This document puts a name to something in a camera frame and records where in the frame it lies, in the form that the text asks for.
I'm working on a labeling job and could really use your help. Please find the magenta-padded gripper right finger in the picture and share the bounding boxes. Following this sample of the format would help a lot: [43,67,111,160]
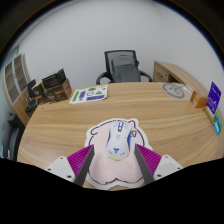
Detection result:
[133,143,184,186]

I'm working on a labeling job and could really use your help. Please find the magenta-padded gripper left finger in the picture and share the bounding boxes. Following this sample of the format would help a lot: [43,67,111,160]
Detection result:
[43,143,95,187]

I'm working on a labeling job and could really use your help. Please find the white and blue computer mouse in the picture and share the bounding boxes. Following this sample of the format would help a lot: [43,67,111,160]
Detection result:
[105,120,135,162]

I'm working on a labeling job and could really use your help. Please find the pink pig-shaped mouse pad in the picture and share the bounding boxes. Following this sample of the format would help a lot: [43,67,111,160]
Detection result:
[83,117,154,191]

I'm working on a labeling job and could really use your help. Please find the black padded chair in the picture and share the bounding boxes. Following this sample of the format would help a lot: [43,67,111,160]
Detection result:
[0,111,27,161]

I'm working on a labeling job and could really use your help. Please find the green wipes packet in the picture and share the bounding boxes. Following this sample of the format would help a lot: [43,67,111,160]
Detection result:
[212,112,224,136]

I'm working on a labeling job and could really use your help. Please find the orange-brown wooden box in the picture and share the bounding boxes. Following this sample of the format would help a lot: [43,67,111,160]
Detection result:
[189,90,210,109]

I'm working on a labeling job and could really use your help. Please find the dark brown cardboard box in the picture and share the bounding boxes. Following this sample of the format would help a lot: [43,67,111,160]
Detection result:
[43,78,73,104]

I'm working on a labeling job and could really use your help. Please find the white sheet with green-purple prints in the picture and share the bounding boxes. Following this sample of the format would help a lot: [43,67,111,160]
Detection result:
[68,84,109,105]

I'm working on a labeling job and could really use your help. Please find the purple stand-up pouch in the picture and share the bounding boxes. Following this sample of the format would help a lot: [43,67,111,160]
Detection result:
[205,81,222,115]

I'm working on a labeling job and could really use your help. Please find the black box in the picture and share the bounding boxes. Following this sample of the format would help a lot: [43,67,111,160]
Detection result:
[41,68,67,89]

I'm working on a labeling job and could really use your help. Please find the wooden side desk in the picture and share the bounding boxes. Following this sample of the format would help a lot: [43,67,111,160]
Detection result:
[152,60,214,98]

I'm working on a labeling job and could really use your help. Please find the wooden shelf unit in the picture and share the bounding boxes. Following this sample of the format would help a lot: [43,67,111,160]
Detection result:
[1,53,33,126]

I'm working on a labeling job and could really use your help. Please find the black mesh office chair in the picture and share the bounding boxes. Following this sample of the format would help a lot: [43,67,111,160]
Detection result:
[95,49,153,85]

